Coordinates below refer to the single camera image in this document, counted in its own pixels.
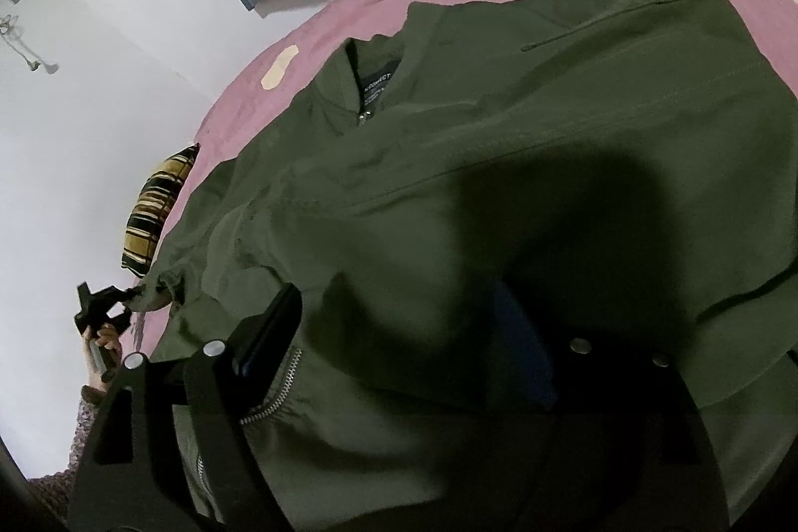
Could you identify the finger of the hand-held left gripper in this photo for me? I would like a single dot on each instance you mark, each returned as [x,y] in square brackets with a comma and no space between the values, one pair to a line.
[132,293]

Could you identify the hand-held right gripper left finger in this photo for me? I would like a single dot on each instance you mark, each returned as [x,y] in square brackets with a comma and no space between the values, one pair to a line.
[269,329]

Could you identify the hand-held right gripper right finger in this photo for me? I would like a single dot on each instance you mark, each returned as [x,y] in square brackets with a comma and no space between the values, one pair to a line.
[530,348]

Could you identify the striped yellow black pillow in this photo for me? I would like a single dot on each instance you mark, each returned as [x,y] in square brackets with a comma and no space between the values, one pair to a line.
[156,208]

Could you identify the person's left forearm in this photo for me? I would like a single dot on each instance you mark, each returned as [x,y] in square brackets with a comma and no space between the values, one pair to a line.
[78,432]

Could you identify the person's left hand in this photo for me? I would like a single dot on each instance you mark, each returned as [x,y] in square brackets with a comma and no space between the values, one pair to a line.
[107,344]

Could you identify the green jacket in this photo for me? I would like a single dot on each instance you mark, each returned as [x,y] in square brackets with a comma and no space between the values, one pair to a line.
[499,133]

